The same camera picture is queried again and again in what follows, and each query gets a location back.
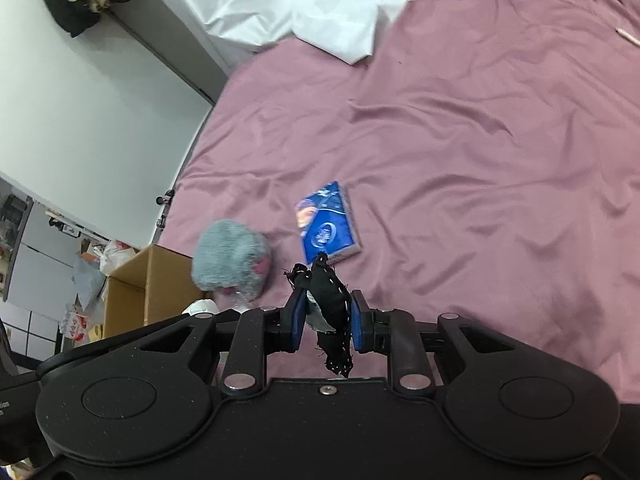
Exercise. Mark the grey plastic bag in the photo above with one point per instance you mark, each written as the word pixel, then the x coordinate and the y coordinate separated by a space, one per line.
pixel 87 280

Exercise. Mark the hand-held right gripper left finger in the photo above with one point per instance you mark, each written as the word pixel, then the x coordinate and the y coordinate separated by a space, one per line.
pixel 298 321

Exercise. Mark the thin cream stick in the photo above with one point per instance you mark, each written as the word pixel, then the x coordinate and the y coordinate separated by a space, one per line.
pixel 627 36

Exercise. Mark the white cabinet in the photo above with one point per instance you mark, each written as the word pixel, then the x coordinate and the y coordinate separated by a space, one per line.
pixel 35 270

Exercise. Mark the white soft item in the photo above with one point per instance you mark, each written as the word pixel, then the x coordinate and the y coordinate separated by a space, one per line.
pixel 200 306

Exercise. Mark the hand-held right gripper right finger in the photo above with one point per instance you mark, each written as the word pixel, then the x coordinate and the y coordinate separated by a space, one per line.
pixel 357 322

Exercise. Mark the black stitched soft toy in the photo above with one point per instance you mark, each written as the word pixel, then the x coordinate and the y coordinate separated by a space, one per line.
pixel 330 295

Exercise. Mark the white cover sheet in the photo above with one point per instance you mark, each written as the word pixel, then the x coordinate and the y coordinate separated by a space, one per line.
pixel 280 0

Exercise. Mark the cardboard box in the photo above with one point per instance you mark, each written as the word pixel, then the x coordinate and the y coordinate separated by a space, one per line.
pixel 150 280

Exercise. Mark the grey pink fluffy plush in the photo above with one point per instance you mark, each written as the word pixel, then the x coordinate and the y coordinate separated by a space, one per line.
pixel 225 255

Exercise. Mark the white plastic bag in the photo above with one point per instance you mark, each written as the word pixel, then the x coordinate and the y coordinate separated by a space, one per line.
pixel 117 255

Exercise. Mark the blue tissue packet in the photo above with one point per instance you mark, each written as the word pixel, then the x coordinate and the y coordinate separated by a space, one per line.
pixel 325 225

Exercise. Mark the orange white carton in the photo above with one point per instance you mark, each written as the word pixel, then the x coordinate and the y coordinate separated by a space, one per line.
pixel 75 325

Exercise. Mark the grey door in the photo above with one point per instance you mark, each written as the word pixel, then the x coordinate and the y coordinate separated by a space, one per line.
pixel 165 35

